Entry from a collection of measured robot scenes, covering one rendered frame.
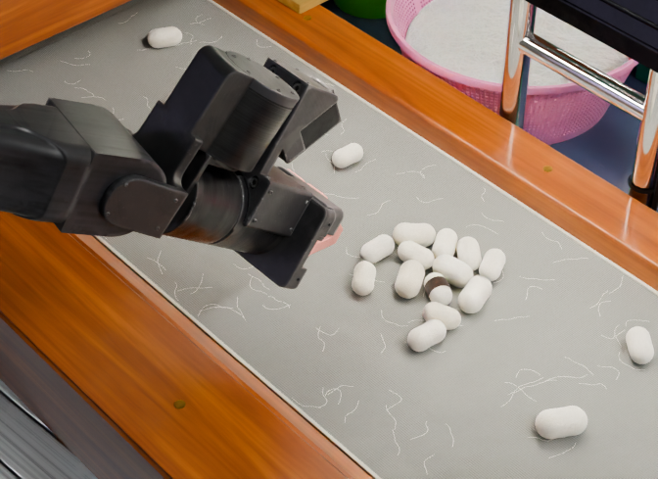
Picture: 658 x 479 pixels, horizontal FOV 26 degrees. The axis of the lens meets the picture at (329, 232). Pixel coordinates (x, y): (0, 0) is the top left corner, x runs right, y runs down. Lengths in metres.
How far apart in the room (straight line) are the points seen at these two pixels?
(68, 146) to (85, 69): 0.56
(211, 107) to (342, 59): 0.47
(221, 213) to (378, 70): 0.43
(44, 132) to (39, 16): 0.50
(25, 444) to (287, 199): 0.32
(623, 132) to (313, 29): 0.32
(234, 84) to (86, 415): 0.30
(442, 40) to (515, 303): 0.38
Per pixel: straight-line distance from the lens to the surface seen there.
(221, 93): 0.90
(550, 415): 1.05
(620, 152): 1.42
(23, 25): 1.35
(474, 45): 1.45
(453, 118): 1.29
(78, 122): 0.89
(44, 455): 1.15
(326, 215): 0.99
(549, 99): 1.35
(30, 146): 0.84
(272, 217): 0.98
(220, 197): 0.94
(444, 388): 1.09
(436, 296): 1.13
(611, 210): 1.21
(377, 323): 1.13
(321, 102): 0.97
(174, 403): 1.05
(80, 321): 1.11
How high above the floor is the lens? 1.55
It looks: 42 degrees down
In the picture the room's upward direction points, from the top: straight up
